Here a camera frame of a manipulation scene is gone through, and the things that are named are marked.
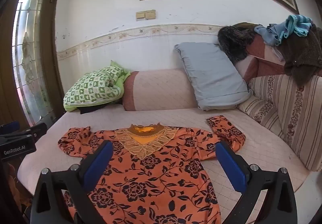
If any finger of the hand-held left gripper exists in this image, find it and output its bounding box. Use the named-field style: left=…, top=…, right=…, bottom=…
left=0, top=121, right=20, bottom=134
left=18, top=122, right=48, bottom=139

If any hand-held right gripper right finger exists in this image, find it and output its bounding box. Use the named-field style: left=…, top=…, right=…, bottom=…
left=215, top=141, right=298, bottom=224

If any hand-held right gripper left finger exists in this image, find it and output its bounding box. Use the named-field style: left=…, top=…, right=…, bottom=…
left=30, top=140, right=114, bottom=224

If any orange black floral blouse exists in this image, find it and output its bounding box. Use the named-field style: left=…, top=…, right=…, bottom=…
left=58, top=115, right=246, bottom=224

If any wooden door with glass pane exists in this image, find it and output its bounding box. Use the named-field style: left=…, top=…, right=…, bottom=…
left=0, top=0, right=67, bottom=129

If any green white patterned pillow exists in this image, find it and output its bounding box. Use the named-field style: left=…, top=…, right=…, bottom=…
left=63, top=60, right=131, bottom=113

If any striped floral cushion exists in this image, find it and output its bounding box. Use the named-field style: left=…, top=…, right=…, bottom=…
left=238, top=74, right=322, bottom=171

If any light blue pillow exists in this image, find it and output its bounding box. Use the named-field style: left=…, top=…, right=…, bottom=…
left=174, top=42, right=253, bottom=111

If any pink quilted bolster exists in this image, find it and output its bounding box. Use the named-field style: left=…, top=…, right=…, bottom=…
left=122, top=68, right=199, bottom=112

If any pink and brown cushion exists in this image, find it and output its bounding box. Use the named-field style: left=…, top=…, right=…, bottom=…
left=234, top=35, right=287, bottom=83

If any dark furry cloth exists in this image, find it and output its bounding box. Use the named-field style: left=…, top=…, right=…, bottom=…
left=218, top=25, right=259, bottom=64

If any brown fuzzy garment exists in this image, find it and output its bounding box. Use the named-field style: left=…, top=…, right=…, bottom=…
left=277, top=24, right=322, bottom=87

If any light blue cloth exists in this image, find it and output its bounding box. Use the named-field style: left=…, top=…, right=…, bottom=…
left=254, top=23, right=290, bottom=46

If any teal striped cloth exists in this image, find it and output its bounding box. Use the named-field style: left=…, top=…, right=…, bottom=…
left=282, top=15, right=314, bottom=38

